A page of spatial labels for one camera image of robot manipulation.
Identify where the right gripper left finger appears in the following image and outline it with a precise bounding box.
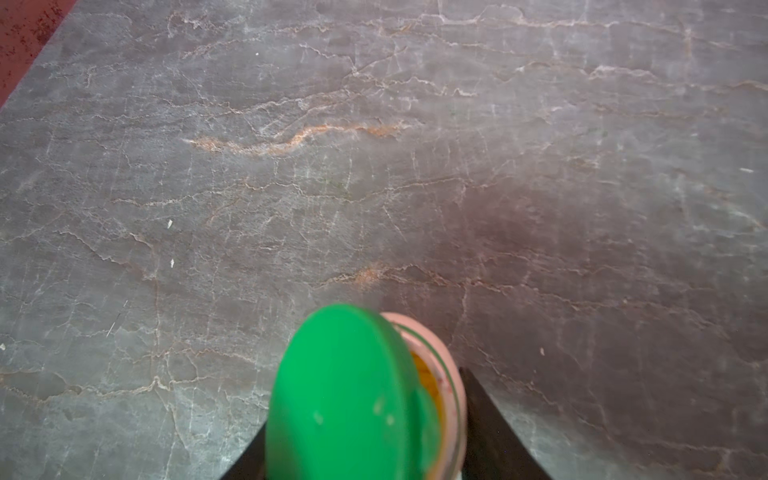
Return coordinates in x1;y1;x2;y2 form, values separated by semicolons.
221;423;267;480

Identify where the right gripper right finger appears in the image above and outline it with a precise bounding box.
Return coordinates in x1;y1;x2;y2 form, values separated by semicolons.
459;367;552;480

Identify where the white bottle green cap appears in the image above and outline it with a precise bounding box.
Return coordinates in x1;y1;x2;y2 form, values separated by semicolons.
265;304;468;479

